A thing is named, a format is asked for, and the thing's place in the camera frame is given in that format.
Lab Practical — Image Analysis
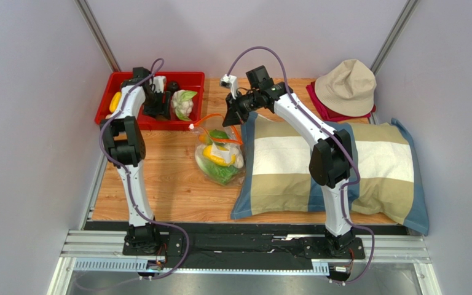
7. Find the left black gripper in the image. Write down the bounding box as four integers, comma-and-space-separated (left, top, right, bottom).
142, 89, 170, 119

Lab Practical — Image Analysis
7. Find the clear zip top bag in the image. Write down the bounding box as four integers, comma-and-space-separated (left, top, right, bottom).
189, 113, 245, 186

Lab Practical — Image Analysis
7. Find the yellow bell pepper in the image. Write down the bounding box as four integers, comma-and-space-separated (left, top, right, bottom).
202, 144, 234, 167

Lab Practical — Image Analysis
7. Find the green lettuce cabbage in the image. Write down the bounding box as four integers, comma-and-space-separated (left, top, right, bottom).
196, 157, 240, 185

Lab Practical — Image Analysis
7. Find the green orange mango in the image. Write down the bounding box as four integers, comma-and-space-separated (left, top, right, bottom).
208, 129, 230, 140

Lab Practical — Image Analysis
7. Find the white radish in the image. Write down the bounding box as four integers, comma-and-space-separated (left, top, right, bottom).
231, 147, 245, 169

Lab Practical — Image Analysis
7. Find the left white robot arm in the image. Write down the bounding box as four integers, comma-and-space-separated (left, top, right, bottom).
100, 67, 163, 256

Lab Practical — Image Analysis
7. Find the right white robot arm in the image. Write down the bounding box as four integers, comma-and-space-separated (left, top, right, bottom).
219, 66, 355, 257

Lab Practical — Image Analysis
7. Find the dark avocado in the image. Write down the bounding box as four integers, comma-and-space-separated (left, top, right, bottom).
167, 81, 181, 93

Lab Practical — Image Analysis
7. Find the white cauliflower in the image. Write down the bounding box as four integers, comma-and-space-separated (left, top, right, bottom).
171, 90, 197, 121

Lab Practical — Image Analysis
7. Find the yellow corn cob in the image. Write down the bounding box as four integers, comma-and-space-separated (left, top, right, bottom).
109, 92, 122, 114

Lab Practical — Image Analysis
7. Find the red plastic bin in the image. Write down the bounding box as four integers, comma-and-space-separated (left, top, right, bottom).
95, 71, 207, 132

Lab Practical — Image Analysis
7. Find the plaid pillow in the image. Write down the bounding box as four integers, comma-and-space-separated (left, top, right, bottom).
230, 112, 430, 236

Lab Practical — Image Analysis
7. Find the red cloth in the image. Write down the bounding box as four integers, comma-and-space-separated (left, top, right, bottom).
306, 81, 372, 122

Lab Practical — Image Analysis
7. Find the beige bucket hat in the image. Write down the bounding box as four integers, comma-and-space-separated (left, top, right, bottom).
314, 59, 377, 117

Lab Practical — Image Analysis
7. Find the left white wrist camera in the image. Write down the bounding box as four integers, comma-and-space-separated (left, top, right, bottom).
152, 76, 167, 93

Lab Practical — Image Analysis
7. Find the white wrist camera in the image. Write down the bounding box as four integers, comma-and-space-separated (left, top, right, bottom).
152, 76, 167, 93
219, 74, 238, 99

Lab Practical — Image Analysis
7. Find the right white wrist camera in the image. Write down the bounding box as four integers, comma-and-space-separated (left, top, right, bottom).
219, 74, 238, 99

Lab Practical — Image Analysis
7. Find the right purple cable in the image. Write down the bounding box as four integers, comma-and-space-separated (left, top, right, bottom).
226, 46, 376, 286

